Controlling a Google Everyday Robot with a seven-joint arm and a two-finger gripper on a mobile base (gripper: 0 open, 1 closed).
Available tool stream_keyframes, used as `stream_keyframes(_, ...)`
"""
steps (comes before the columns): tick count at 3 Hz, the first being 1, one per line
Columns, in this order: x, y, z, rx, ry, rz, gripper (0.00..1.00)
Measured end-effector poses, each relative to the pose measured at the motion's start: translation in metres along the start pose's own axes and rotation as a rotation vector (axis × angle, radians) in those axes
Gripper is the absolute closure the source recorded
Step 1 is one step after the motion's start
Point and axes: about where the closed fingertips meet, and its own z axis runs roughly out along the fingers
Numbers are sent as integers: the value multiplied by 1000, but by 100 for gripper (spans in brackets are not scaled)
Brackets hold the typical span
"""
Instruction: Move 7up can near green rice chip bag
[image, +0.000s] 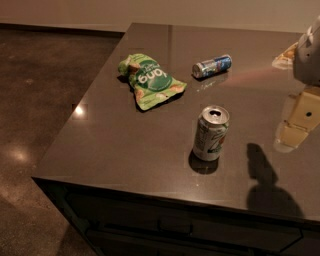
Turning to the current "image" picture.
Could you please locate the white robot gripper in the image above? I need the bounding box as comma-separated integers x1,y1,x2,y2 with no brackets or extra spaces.
279,16,320,149

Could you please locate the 7up soda can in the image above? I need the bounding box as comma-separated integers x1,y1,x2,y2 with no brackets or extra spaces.
193,105,230,161

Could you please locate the blue energy drink can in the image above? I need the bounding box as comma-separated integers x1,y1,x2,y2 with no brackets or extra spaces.
192,54,232,79

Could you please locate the green rice chip bag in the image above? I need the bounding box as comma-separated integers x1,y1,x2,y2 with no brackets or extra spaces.
118,53,187,111

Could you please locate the dark cabinet with drawers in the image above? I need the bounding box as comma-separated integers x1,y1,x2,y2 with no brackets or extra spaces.
34,178,320,256

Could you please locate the black drawer handle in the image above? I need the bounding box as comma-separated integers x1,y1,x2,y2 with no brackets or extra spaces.
157,218,193,236

